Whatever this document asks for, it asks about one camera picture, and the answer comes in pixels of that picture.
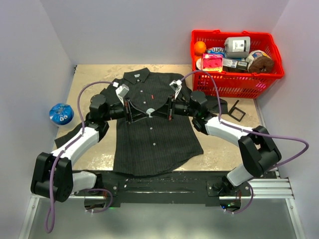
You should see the brown doughnut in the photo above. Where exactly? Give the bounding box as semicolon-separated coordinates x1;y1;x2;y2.
248;56;275;74

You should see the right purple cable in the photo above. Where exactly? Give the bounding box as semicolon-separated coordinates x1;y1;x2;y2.
179;70;310;215

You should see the black framed brooch card left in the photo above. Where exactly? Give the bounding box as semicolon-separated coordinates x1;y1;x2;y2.
228;100;246;122

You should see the aluminium frame rail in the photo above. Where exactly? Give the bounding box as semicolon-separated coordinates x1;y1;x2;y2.
245;99;306;239

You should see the purple cable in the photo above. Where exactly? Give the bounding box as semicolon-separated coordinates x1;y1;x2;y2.
44;81;118;234
179;70;310;215

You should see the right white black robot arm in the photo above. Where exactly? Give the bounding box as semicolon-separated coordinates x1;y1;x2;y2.
147;91;282;196

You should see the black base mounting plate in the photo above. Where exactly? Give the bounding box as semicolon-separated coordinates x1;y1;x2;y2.
72;170;278;208

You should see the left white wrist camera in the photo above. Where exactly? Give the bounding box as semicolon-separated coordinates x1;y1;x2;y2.
113;82;129;105

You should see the orange fruit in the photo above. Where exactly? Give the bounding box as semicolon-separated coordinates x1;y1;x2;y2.
194;41;206;56

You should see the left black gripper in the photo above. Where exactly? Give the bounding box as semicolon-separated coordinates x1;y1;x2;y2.
103;97;149;124

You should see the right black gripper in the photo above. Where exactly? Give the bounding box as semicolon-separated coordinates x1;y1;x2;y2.
151;95;197;121

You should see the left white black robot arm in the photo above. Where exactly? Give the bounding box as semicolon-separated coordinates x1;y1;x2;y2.
30;94;149;202

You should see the grey labelled bag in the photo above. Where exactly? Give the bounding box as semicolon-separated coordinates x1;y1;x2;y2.
224;36;251;58

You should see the blue wrapped round package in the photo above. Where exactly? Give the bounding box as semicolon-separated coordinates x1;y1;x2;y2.
49;103;74;126

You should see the red plastic shopping basket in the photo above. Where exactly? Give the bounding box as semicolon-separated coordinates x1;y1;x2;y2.
190;29;285;99

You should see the pink snack box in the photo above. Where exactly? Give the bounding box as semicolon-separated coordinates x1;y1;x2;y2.
201;53;223;73

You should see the black pinstriped button shirt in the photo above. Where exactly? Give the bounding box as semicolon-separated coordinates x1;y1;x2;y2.
54;67;229;177

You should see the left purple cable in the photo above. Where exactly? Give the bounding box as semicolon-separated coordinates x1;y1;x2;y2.
44;81;118;234

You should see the white round labelled package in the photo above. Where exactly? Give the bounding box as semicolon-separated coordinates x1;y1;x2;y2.
245;50;272;64

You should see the blue white barcode box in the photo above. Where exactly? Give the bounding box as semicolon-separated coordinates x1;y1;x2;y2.
222;58;248;71

